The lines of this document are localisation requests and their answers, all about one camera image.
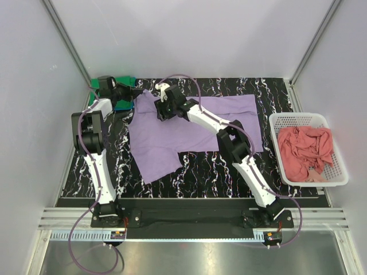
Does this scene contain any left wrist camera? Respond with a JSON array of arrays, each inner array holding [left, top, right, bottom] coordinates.
[[97, 76, 116, 97]]

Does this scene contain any aluminium frame rail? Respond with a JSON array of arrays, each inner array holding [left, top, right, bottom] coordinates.
[[38, 208, 349, 231]]

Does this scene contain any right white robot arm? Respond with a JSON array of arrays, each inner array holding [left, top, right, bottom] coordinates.
[[154, 83, 284, 227]]

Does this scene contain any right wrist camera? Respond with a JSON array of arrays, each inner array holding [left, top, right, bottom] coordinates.
[[155, 82, 170, 102]]

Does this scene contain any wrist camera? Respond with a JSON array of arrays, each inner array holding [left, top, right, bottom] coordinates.
[[155, 82, 170, 102], [97, 76, 116, 97]]

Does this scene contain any red t shirt in basket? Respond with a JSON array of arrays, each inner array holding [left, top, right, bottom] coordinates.
[[278, 126, 334, 183]]

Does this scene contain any purple t shirt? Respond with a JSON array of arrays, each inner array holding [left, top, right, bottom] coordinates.
[[128, 91, 264, 183]]

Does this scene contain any white slotted cable duct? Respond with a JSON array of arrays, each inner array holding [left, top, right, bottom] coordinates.
[[50, 230, 264, 242]]

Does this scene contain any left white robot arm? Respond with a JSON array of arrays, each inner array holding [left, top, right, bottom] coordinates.
[[71, 83, 143, 228]]

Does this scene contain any folded green t shirt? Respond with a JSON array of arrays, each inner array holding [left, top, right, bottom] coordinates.
[[91, 76, 135, 112]]

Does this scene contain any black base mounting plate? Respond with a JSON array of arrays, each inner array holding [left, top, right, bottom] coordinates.
[[90, 198, 295, 240]]

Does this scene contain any white plastic laundry basket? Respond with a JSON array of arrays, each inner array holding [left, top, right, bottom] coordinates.
[[269, 112, 349, 187]]

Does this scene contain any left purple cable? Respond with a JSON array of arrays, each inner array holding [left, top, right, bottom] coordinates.
[[67, 94, 126, 273]]

